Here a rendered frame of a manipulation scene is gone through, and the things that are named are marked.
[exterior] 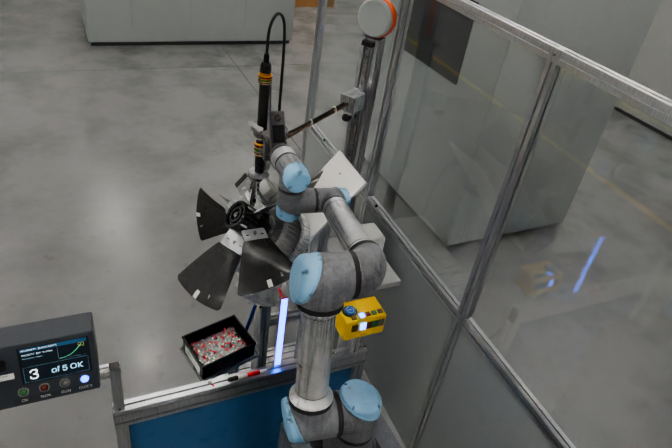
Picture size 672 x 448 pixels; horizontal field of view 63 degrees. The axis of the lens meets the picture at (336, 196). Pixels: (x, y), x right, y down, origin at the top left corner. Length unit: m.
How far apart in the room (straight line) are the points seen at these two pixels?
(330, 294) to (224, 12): 6.44
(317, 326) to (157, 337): 2.07
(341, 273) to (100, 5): 6.27
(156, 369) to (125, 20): 5.00
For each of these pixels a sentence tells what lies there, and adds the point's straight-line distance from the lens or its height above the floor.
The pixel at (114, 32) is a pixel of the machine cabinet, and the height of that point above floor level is 0.17.
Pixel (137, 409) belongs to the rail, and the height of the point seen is 0.85.
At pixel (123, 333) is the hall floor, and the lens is 3.37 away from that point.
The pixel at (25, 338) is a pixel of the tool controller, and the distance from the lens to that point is 1.70.
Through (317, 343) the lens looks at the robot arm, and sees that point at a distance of 1.36.
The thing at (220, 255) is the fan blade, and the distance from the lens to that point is 2.15.
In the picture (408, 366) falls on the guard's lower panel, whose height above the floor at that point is 0.47.
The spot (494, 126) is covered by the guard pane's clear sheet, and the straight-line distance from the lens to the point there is 1.91.
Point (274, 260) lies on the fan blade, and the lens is 1.97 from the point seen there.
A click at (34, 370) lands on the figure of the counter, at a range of 1.72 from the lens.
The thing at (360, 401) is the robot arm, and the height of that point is 1.24.
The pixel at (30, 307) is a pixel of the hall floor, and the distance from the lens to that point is 3.64.
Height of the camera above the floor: 2.45
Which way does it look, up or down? 33 degrees down
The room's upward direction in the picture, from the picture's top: 9 degrees clockwise
